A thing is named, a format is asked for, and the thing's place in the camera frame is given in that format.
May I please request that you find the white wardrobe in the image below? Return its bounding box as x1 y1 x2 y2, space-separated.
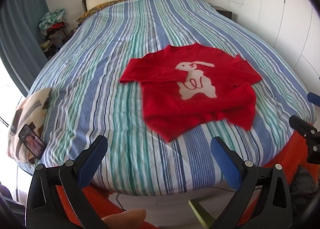
217 0 320 82

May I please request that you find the pile of clothes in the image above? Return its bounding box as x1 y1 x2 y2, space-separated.
38 8 69 60

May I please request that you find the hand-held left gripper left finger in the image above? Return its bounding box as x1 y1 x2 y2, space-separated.
25 135 108 229

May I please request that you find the beige patterned cushion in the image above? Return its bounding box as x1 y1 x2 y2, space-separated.
7 87 53 165

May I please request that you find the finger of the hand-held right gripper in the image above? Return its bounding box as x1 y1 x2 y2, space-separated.
289 115 320 165
307 92 320 108

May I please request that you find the striped bedspread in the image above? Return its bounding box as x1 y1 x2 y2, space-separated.
19 0 316 196

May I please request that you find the black cable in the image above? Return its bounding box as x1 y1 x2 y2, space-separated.
116 193 128 212

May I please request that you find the blue-grey curtain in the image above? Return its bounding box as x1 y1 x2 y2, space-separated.
0 0 49 97

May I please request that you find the person's left hand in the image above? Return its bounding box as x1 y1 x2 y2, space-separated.
101 209 147 229

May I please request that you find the black smartphone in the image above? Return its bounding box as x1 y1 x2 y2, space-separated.
18 124 47 160

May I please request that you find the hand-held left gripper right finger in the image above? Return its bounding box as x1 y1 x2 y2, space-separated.
210 137 293 229

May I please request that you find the dark nightstand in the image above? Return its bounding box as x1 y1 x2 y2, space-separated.
212 6 233 21

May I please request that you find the red sweater with white rabbit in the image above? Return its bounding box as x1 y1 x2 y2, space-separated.
119 43 263 143

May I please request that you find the yellow floral pillow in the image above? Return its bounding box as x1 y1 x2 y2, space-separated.
76 0 195 23

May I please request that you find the light green object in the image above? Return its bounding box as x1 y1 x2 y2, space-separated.
189 198 215 228

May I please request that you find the dark cloth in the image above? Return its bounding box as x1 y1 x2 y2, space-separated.
287 164 319 209

